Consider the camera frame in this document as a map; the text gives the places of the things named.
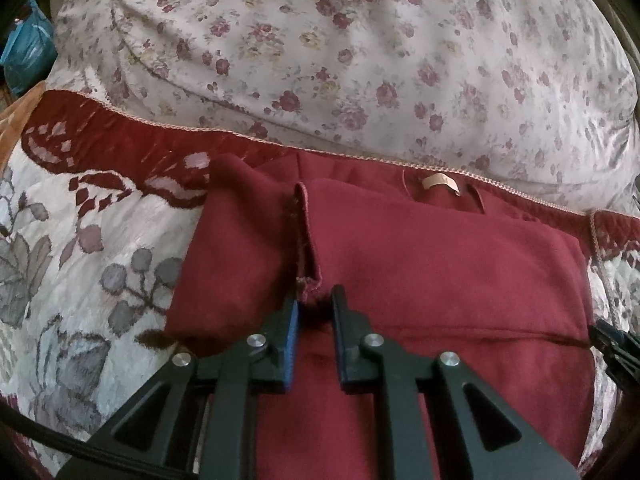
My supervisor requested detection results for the dark red garment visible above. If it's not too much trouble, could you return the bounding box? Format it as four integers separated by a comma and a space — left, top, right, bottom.
166, 153, 594, 479

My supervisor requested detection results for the red and white floral blanket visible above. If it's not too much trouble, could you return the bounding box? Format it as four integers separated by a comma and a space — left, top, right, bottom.
1, 90, 639, 479

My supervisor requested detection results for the floral white pillow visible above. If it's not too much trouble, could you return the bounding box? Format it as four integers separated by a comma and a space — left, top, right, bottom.
48, 0, 639, 214

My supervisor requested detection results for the orange patterned cloth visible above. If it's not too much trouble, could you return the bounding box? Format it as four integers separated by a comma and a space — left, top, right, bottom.
0, 81, 46, 172

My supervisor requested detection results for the blue plastic bag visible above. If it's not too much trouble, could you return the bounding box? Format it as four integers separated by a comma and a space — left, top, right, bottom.
1, 0, 58, 98

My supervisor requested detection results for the black cable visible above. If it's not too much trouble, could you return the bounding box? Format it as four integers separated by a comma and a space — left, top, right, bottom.
0, 398, 202, 478

